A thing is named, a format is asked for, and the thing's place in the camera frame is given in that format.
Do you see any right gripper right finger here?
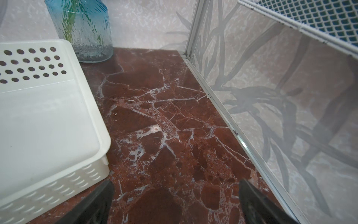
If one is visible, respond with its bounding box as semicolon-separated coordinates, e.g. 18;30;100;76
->
239;179;297;224

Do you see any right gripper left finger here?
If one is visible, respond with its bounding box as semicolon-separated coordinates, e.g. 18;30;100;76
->
56;180;115;224

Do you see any white wire mesh basket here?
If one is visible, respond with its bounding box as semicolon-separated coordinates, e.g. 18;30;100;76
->
238;0;358;58

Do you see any white plastic fruit basket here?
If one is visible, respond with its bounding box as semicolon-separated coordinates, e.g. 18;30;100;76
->
1;39;111;224

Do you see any blue glass vase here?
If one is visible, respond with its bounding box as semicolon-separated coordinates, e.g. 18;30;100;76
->
45;1;113;63

